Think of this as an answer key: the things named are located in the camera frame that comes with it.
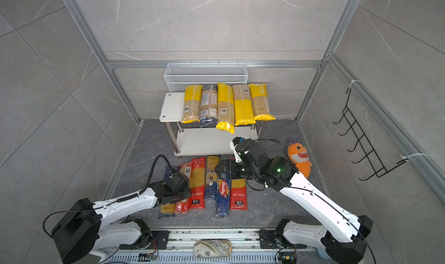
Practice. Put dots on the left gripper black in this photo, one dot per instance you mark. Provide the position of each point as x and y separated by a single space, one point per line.
189 194

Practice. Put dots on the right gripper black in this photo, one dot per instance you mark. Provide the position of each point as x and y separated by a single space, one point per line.
223 163

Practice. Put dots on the half yellow spaghetti bag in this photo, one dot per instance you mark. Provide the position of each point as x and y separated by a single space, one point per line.
244 114

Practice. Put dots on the clear blue-end spaghetti bag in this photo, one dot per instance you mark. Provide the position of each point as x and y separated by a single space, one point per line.
208 106

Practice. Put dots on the yellow-top spaghetti bag barcode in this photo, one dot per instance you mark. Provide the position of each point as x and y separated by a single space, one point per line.
225 108

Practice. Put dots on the yellow-end spaghetti bag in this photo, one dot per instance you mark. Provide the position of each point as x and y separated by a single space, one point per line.
259 97

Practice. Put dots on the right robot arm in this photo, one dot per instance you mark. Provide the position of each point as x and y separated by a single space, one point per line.
340 236

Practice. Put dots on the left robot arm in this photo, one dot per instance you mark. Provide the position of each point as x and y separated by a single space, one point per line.
88 227

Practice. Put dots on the white two-tier shelf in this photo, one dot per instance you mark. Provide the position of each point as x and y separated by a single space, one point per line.
199 141

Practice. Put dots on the blue Barilla spaghetti bag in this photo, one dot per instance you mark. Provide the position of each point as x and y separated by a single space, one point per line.
223 198

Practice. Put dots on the red spaghetti bag left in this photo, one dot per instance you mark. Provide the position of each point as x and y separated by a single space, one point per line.
184 205

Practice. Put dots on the dark blue spaghetti bag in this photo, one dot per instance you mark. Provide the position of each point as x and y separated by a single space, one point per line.
211 177

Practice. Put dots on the blue tan spaghetti bag leftmost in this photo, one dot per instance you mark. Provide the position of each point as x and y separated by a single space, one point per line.
167 210

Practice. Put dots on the red yellow spaghetti bag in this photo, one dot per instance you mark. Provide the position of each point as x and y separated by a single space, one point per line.
197 183

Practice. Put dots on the patterned cloth pouch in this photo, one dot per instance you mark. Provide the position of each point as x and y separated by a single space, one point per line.
212 248

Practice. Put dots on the orange shark plush toy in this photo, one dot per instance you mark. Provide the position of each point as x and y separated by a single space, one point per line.
299 156

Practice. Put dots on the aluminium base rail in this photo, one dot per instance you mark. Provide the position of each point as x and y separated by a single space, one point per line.
241 246

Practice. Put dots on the white wire mesh basket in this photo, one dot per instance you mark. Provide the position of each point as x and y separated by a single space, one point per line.
180 75

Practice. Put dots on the black wire hook rack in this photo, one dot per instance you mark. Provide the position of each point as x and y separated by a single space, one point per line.
363 144

